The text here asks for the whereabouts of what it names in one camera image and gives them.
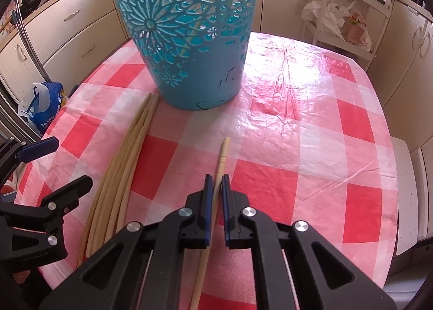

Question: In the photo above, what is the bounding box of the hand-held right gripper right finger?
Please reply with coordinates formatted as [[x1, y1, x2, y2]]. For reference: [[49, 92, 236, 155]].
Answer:
[[221, 175, 396, 310]]

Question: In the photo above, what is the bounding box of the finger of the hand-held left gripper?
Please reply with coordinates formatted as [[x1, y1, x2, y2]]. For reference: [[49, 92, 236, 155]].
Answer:
[[0, 175, 93, 268], [0, 137, 60, 192]]

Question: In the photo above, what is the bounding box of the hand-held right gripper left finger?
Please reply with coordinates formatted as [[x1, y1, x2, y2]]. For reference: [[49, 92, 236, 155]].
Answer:
[[39, 174, 214, 310]]

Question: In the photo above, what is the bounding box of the teal perforated plastic basket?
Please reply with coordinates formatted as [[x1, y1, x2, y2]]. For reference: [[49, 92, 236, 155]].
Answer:
[[103, 0, 264, 111]]

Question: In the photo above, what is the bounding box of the blue plastic bag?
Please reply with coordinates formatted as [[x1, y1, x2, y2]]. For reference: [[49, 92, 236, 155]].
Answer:
[[18, 82, 68, 135]]

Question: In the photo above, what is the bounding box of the red white checked tablecloth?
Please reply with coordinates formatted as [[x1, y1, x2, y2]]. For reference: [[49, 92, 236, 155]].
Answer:
[[14, 31, 400, 290]]

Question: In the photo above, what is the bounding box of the black wok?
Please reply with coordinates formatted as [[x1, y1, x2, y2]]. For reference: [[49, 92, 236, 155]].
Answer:
[[17, 0, 43, 13]]

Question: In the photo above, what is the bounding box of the white stool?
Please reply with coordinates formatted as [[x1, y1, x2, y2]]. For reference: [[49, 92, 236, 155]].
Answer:
[[389, 137, 427, 256]]

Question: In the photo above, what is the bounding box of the white plastic bag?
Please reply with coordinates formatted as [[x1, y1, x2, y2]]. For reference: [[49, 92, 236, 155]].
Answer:
[[303, 0, 352, 42]]

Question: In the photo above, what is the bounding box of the red print plastic bag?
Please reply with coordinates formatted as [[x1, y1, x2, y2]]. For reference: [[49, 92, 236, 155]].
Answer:
[[342, 9, 373, 52]]

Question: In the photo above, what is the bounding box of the cream tall door cabinet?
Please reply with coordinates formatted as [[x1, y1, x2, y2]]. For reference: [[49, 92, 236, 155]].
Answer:
[[367, 0, 433, 148]]

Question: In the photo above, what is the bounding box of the metal sliding door frame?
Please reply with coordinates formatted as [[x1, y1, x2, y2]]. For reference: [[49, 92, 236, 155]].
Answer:
[[0, 9, 55, 135]]

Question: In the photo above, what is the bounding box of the blue handled wooden stick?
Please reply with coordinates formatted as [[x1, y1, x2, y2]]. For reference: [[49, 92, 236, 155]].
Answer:
[[0, 9, 21, 33]]

